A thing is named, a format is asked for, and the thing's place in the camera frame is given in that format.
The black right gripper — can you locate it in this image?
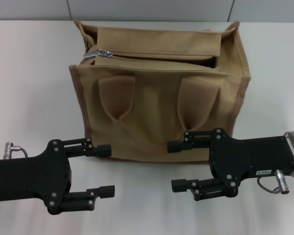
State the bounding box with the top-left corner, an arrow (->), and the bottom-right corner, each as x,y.
167,127 -> 294,202

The silver metal zipper pull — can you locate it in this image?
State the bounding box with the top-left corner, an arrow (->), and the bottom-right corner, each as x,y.
83,48 -> 113,59

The khaki canvas food bag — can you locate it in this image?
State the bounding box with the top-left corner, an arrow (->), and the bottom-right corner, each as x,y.
69,19 -> 250,164

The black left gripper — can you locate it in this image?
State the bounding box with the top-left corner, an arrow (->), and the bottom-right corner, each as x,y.
0,137 -> 116,215

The right gripper cable with connector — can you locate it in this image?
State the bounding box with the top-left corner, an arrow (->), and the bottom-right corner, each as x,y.
257,168 -> 291,195

